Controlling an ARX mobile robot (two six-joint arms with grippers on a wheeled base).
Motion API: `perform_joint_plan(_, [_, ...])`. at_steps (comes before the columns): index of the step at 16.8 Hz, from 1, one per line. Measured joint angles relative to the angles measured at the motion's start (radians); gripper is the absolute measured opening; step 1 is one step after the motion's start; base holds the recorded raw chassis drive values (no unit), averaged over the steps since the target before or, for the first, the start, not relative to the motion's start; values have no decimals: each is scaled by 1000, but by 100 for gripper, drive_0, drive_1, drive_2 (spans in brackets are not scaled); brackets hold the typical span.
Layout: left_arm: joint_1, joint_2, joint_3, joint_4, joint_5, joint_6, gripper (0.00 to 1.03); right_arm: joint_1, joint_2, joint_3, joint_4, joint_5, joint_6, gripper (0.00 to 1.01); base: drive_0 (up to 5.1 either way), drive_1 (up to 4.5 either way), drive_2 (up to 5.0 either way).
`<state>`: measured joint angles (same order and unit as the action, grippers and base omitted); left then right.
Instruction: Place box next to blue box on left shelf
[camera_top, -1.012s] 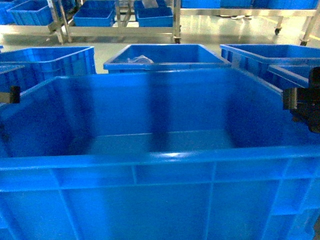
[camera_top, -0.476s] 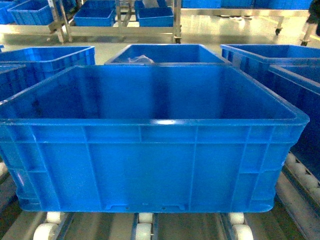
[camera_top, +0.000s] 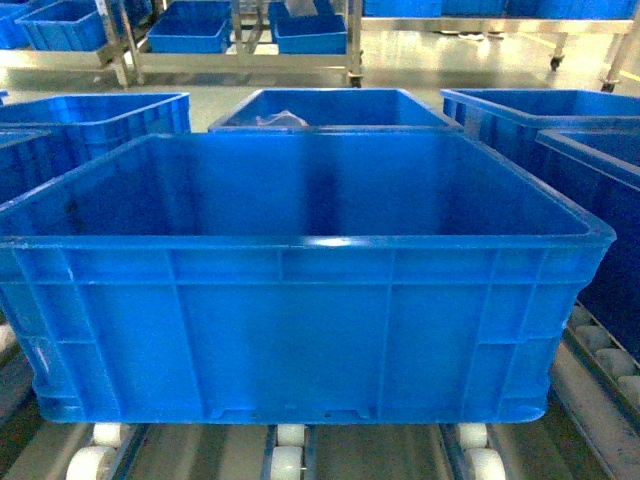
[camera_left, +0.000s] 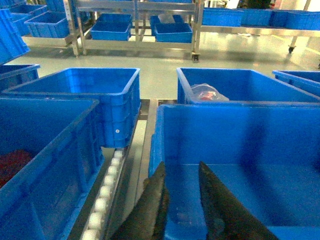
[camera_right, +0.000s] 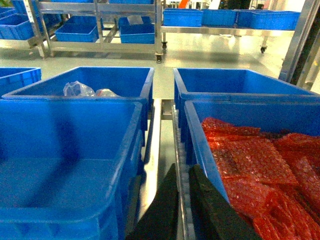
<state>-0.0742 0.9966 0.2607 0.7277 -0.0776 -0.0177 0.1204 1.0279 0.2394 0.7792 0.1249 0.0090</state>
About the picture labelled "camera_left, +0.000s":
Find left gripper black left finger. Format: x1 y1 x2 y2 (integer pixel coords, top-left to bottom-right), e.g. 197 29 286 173
111 162 170 240

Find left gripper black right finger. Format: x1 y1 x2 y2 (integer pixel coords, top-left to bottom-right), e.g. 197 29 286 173
198 161 278 240

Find steel roller shelf rack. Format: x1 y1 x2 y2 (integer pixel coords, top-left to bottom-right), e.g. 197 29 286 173
68 99 176 240

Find steel background shelf cart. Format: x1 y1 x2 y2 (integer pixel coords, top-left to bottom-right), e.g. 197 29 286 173
74 0 204 63

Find white roller conveyor track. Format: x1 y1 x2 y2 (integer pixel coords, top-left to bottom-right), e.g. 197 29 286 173
80 148 126 240

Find blue crate with red contents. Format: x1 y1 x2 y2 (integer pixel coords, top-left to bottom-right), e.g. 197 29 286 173
0 97 104 240

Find clear bag with red items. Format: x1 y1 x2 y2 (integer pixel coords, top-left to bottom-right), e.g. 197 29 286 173
191 83 230 101

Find empty blue crate middle left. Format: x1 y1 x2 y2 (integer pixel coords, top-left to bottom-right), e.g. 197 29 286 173
2 67 141 148

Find blue crate with plastic bag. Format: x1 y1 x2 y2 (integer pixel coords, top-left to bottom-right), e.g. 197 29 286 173
176 67 320 106

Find blue crate far right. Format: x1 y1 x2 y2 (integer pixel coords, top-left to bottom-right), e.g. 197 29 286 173
272 70 320 97

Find blue crate on cart right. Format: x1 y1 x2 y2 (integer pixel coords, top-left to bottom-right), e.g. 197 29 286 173
150 15 193 44

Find blue crate on cart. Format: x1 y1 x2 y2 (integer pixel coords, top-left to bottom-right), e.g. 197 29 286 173
90 13 133 41
150 15 193 44

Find blue crate far left edge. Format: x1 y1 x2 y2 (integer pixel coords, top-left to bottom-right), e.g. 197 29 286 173
0 64 41 92

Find blue crate on cart left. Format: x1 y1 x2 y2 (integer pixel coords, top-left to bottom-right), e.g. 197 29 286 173
90 13 133 41

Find blue crates on right rack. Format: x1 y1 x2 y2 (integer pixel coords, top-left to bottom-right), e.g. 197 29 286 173
202 7 320 31

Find blue crate on left rack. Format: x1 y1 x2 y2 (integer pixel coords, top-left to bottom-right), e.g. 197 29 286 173
24 11 70 39

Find tilted blue crate upper left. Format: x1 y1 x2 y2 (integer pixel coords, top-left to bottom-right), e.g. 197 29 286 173
0 9 30 65

